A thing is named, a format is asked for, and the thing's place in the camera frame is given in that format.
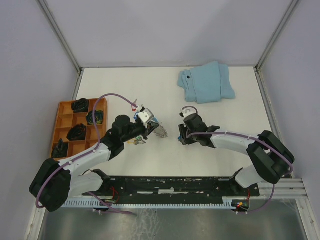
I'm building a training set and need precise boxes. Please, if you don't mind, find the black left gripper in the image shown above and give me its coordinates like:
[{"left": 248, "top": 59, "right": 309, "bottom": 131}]
[{"left": 121, "top": 120, "right": 160, "bottom": 143}]

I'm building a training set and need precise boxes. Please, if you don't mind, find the black coiled strap top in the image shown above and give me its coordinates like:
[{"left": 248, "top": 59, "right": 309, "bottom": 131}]
[{"left": 71, "top": 98, "right": 90, "bottom": 112}]

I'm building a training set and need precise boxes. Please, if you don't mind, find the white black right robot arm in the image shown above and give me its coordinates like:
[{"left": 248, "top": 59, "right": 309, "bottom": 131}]
[{"left": 178, "top": 111, "right": 295, "bottom": 196}]

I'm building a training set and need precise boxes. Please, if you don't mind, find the green blue coiled strap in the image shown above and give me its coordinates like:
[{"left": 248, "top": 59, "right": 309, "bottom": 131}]
[{"left": 86, "top": 109, "right": 104, "bottom": 126}]

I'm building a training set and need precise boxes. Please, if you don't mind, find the white slotted cable duct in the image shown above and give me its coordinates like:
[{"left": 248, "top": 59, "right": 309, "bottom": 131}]
[{"left": 62, "top": 197, "right": 235, "bottom": 210}]

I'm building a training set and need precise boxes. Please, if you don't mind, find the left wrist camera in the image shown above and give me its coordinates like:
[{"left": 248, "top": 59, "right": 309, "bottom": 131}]
[{"left": 137, "top": 108, "right": 155, "bottom": 124}]

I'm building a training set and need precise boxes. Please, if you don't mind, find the black coiled strap bottom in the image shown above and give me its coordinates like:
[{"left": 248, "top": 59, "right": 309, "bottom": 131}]
[{"left": 66, "top": 124, "right": 88, "bottom": 141}]

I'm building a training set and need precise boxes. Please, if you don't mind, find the key with red tag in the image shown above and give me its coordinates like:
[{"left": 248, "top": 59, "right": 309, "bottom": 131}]
[{"left": 131, "top": 99, "right": 138, "bottom": 112}]

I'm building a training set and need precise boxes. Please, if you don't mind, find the aluminium frame rail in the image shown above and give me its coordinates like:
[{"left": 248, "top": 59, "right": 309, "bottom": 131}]
[{"left": 254, "top": 0, "right": 320, "bottom": 179}]

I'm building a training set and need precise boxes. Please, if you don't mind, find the key with green tag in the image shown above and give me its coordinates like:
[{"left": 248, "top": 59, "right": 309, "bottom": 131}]
[{"left": 136, "top": 136, "right": 143, "bottom": 142}]

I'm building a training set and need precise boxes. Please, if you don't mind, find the light blue folded cloth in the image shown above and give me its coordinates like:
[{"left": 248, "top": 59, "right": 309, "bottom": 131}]
[{"left": 177, "top": 61, "right": 236, "bottom": 104}]

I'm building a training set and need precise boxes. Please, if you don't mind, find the orange compartment tray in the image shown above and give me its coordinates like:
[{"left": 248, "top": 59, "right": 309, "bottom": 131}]
[{"left": 50, "top": 98, "right": 108, "bottom": 161}]

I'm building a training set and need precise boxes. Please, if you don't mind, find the black coiled strap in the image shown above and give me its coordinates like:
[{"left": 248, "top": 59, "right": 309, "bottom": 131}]
[
  {"left": 71, "top": 98, "right": 90, "bottom": 112},
  {"left": 66, "top": 124, "right": 88, "bottom": 141},
  {"left": 51, "top": 139, "right": 70, "bottom": 159}
]

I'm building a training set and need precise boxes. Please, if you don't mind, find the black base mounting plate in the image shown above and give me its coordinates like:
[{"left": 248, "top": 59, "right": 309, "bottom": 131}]
[{"left": 95, "top": 176, "right": 260, "bottom": 197}]

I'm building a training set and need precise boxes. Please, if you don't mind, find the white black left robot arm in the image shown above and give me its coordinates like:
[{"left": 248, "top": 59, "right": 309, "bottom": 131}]
[{"left": 29, "top": 115, "right": 160, "bottom": 212}]

